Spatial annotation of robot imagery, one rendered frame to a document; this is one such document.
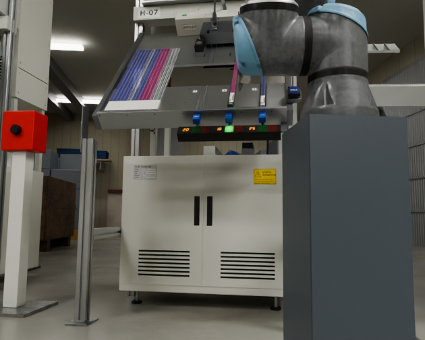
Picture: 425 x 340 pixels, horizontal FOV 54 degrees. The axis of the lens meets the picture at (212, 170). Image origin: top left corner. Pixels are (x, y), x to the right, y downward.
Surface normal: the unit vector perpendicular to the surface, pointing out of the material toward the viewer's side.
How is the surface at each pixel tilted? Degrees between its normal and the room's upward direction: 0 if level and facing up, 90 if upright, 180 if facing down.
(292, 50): 121
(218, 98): 47
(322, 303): 90
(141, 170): 90
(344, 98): 73
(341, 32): 90
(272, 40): 106
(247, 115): 137
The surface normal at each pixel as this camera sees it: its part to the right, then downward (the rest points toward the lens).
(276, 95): -0.11, -0.75
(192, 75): -0.15, -0.11
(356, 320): 0.09, -0.11
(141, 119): -0.11, 0.66
